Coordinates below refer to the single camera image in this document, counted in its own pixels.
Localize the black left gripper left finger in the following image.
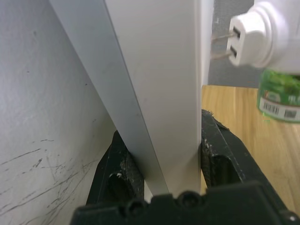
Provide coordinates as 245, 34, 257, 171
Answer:
86, 130, 145, 205

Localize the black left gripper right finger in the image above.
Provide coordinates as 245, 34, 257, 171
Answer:
201, 109, 288, 213

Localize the green repellent liquid bottle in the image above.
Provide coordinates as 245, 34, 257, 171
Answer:
256, 67, 300, 123

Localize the white power strip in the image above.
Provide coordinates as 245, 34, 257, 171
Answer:
48, 0, 214, 196

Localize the white mosquito repellent heater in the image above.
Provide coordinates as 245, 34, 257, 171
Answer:
210, 0, 300, 76

